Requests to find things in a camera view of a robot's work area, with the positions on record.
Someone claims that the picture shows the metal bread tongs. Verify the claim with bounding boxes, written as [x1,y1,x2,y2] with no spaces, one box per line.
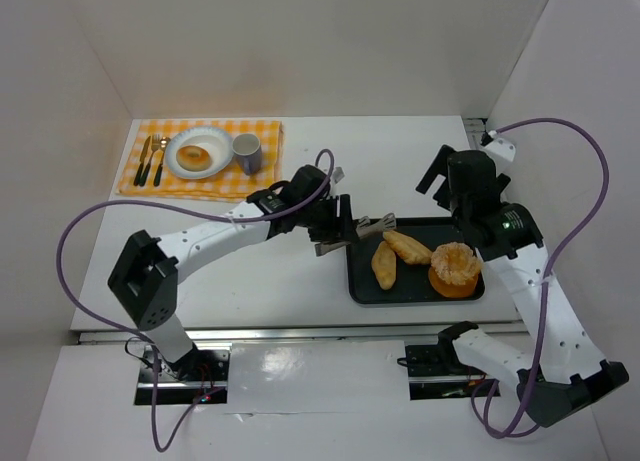
[315,213,397,257]

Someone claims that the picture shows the glazed ring bagel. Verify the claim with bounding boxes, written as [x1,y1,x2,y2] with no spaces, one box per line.
[176,145,212,172]

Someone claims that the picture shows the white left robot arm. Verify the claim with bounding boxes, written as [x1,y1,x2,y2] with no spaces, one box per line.
[107,165,359,379]

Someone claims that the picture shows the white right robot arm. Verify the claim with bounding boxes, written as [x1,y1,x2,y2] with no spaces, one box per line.
[416,145,629,428]

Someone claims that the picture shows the long golden bread left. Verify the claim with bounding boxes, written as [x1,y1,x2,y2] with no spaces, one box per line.
[371,241,397,290]

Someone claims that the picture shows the long golden bread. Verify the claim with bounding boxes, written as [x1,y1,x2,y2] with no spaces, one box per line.
[382,230,432,265]
[371,241,397,290]

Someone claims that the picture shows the long golden bread right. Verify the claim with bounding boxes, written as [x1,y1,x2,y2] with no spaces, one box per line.
[382,230,432,265]

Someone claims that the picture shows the sugared flower pastry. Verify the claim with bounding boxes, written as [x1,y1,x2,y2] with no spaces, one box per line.
[431,242,482,286]

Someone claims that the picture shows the black plastic tray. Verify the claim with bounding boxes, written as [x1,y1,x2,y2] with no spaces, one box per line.
[346,217,485,306]

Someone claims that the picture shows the orange round bun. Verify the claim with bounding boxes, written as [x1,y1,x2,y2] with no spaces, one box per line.
[428,267,479,299]

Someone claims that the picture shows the purple ceramic mug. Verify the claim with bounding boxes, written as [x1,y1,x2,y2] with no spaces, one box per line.
[232,133,263,176]

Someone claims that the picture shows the yellow checkered cloth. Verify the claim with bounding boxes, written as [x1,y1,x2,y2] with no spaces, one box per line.
[115,119,284,202]

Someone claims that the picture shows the white blue-rimmed plate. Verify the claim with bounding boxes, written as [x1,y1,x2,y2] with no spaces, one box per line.
[164,126,234,180]

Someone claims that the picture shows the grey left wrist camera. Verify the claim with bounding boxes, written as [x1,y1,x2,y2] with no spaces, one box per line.
[331,167,345,184]

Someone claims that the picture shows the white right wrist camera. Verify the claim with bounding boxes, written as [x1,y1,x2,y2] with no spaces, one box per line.
[480,130,516,174]

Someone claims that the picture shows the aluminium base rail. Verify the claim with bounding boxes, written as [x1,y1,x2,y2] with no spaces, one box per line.
[74,321,531,345]

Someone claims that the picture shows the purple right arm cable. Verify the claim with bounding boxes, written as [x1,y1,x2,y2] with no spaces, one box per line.
[469,117,611,440]

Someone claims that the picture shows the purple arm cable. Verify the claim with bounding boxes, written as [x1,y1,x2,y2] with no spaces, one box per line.
[469,117,611,440]
[55,148,335,454]

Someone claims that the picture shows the gold spoon black handle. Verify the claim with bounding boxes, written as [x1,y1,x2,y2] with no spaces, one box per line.
[153,136,171,187]

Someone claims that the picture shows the black handled fork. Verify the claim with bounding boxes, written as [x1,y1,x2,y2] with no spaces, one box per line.
[139,134,162,186]

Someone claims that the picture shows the black handled knife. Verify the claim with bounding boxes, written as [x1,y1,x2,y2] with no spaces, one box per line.
[133,136,152,186]

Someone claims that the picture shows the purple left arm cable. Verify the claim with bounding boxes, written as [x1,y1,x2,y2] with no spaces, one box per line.
[55,148,335,454]

